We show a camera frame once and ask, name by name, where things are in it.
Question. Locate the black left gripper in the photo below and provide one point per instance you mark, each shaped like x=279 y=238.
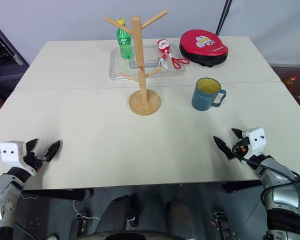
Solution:
x=31 y=158

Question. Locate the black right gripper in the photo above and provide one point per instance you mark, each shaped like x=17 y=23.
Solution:
x=242 y=148

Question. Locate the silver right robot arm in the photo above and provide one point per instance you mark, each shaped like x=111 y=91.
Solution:
x=282 y=195

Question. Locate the wooden mug tree stand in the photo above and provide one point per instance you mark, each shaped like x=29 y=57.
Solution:
x=140 y=87

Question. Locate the blue mug yellow inside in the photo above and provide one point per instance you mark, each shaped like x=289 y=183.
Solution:
x=202 y=100

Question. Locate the orange bottle red cap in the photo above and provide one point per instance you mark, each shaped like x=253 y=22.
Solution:
x=290 y=85

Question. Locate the black floor device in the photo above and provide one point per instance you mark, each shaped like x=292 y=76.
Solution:
x=78 y=225
x=221 y=225

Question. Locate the brown box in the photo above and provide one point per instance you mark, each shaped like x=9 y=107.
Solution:
x=280 y=71

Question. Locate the red black cartoon punch pad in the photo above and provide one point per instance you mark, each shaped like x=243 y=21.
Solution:
x=202 y=47

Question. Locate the dark cabinet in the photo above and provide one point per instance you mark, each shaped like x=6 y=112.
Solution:
x=2 y=52

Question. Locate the clear plastic tray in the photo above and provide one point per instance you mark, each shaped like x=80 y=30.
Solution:
x=115 y=73

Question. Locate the grey rectangular bar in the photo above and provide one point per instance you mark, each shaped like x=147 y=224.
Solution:
x=150 y=64

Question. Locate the black stand legs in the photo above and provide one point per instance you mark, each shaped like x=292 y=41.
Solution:
x=221 y=20

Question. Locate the green soda bottle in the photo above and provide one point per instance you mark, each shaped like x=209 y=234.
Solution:
x=125 y=47

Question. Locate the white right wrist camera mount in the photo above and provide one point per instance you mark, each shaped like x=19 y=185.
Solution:
x=256 y=141

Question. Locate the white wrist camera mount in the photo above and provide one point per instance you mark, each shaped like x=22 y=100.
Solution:
x=256 y=141
x=11 y=152

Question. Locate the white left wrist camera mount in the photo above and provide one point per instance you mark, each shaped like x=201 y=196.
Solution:
x=11 y=152

